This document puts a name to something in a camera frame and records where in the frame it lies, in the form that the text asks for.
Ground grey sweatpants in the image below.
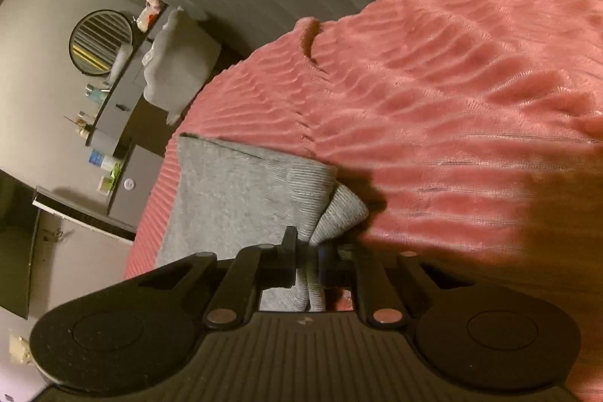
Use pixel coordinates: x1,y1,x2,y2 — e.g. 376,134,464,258
155,134,369,311

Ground grey bedside cabinet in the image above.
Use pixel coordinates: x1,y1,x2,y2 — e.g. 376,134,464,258
107,145,164,229

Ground white standing panel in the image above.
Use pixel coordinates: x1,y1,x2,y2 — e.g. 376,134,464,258
33,187,136,242

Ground pink ribbed bed blanket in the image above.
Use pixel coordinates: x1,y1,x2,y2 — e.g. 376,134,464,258
122,0,603,402

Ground blue white box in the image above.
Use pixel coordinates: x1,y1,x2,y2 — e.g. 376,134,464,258
89,150,121,173

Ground grey vanity desk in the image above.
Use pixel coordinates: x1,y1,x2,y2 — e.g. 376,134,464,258
85,7,173,156

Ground grey upholstered chair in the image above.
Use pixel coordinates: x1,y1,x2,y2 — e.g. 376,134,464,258
142,6,222,125

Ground round vanity mirror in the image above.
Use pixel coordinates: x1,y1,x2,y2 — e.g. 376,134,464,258
69,9,134,76

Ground pink plush toy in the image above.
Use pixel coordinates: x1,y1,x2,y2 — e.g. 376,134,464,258
138,0,165,19

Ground wall mounted black television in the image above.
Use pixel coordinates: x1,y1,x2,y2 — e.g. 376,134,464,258
0,171,40,319

